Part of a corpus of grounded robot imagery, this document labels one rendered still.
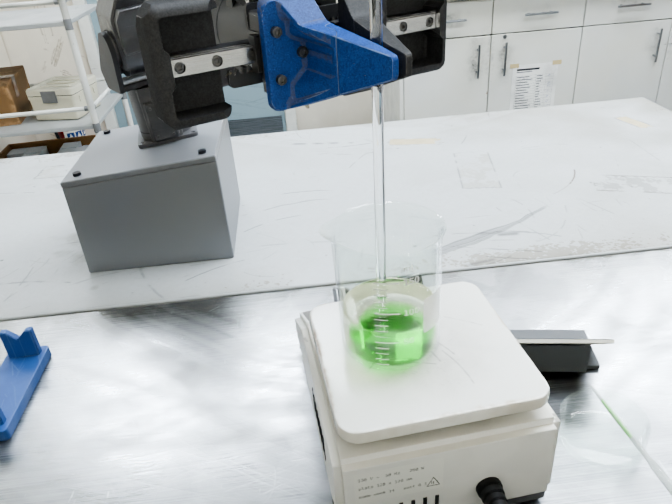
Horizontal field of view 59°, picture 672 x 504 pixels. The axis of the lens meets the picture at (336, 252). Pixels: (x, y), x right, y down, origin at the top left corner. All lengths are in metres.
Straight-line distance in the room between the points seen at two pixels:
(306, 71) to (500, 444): 0.23
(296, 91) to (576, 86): 2.76
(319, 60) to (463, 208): 0.44
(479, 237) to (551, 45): 2.33
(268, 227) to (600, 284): 0.36
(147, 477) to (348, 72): 0.29
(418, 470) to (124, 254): 0.43
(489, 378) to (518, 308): 0.21
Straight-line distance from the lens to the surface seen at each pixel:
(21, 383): 0.55
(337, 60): 0.31
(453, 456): 0.35
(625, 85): 3.17
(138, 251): 0.66
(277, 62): 0.33
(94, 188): 0.64
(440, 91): 2.83
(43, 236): 0.80
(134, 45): 0.63
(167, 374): 0.52
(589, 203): 0.76
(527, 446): 0.36
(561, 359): 0.48
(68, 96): 2.48
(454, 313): 0.40
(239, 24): 0.38
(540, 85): 2.98
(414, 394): 0.34
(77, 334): 0.60
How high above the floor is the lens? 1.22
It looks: 30 degrees down
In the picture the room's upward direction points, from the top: 4 degrees counter-clockwise
